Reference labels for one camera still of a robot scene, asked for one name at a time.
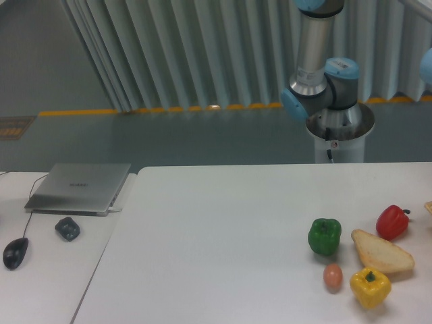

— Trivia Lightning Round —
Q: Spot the green bell pepper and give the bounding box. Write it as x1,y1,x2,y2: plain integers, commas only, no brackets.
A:
308,218,342,257

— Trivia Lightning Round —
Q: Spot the black pedestal cable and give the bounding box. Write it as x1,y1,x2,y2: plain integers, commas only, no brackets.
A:
324,127,335,164

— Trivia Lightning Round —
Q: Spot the small black plastic gadget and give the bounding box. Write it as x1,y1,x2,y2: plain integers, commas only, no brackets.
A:
55,217,80,242

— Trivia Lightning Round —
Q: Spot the triangular toasted bread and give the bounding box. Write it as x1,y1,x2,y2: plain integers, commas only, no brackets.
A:
351,229,415,274

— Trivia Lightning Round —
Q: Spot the brown egg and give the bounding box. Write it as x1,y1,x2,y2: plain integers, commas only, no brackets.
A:
323,263,343,290

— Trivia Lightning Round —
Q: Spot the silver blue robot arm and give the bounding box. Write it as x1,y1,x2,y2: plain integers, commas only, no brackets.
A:
281,1,431,119

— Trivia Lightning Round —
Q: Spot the black mouse cable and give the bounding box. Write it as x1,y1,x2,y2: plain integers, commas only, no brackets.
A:
0,171,51,239

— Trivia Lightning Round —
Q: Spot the yellow bell pepper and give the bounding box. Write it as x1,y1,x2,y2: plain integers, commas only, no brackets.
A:
350,267,392,309

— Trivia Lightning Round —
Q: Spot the woven basket edge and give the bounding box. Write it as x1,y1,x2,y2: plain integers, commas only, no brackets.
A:
424,201,432,215

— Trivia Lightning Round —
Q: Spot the white folding curtain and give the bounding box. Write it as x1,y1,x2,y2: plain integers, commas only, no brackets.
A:
63,1,431,112

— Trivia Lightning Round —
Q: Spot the black computer mouse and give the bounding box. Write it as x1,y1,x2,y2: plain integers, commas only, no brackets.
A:
3,237,29,271

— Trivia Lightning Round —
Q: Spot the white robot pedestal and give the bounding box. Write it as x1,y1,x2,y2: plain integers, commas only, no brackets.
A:
306,103,375,163

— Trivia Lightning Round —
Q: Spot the silver closed laptop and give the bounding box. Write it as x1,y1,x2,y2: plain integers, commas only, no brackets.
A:
25,163,130,216

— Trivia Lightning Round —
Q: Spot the red bell pepper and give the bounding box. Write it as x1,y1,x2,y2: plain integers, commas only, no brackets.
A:
376,205,411,241

